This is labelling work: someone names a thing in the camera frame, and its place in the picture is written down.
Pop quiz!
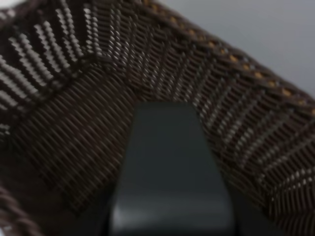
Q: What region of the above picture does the dark brown wicker basket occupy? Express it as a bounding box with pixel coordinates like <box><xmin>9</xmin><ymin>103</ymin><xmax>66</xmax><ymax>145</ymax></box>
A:
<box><xmin>0</xmin><ymin>0</ymin><xmax>315</xmax><ymax>236</ymax></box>

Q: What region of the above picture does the dark green pump bottle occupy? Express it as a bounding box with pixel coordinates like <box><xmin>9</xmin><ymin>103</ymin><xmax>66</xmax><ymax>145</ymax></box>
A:
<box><xmin>110</xmin><ymin>102</ymin><xmax>235</xmax><ymax>236</ymax></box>

